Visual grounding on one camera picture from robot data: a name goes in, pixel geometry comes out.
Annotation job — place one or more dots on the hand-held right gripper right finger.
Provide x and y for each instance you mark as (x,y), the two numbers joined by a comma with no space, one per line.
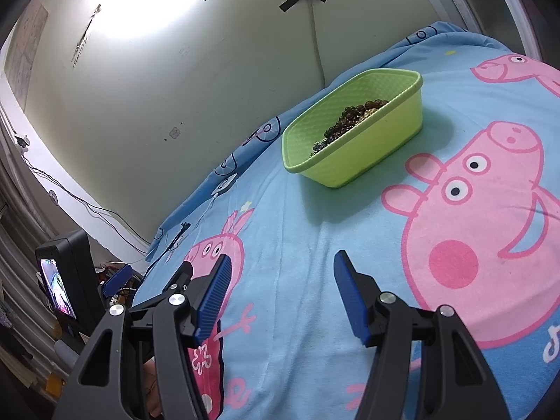
(350,297)

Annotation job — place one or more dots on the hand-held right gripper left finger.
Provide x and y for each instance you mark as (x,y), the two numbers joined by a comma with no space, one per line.
(214,297)

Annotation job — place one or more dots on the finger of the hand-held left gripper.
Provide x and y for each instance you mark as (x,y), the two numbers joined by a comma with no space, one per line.
(118,279)
(179,278)

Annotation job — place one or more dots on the green plastic basket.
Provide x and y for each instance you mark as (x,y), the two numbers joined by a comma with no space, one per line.
(372,148)

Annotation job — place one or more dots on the person's left hand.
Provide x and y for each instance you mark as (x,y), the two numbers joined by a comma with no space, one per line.
(152,389)

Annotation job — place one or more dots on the cartoon pig printed blanket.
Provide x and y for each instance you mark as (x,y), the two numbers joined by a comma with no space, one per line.
(306,227)

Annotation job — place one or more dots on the white power bank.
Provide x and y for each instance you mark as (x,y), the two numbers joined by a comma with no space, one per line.
(226,183)

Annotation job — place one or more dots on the wall switch plate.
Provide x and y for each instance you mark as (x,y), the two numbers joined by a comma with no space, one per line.
(175,132)

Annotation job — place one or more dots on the window frame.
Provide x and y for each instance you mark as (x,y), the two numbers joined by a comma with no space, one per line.
(472,0)

